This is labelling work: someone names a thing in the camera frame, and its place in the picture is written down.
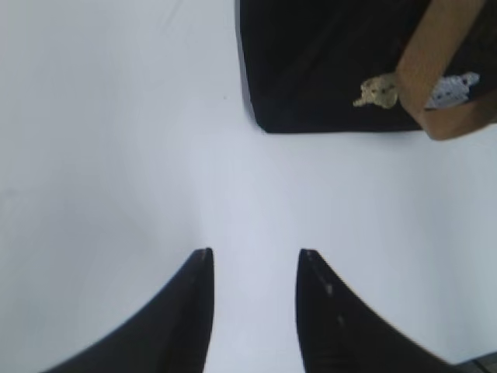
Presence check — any black canvas tote bag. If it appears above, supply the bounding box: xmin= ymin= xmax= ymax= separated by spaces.
xmin=235 ymin=1 xmax=496 ymax=141

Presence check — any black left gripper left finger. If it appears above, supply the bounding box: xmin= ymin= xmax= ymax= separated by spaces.
xmin=51 ymin=248 xmax=214 ymax=373

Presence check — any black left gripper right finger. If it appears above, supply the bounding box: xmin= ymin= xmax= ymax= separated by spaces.
xmin=295 ymin=249 xmax=457 ymax=373

